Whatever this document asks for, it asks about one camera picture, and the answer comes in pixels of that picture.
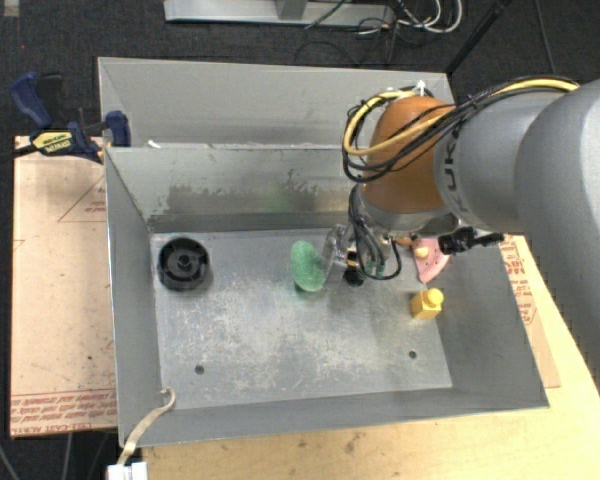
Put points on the grey metal bin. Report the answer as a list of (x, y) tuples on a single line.
[(280, 338)]

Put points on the brown cardboard board red print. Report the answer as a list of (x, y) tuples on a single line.
[(60, 288)]

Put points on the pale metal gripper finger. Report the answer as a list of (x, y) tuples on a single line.
[(335, 258)]

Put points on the green oval sponge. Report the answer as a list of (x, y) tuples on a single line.
[(306, 265)]

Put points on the black round ribbed cap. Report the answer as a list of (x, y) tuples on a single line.
[(184, 264)]

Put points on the yellow toy block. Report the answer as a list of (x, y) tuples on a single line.
[(425, 305)]

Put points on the black cylinder on white bracket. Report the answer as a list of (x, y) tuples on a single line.
[(460, 242)]

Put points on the pink triangular toy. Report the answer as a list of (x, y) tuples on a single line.
[(430, 265)]

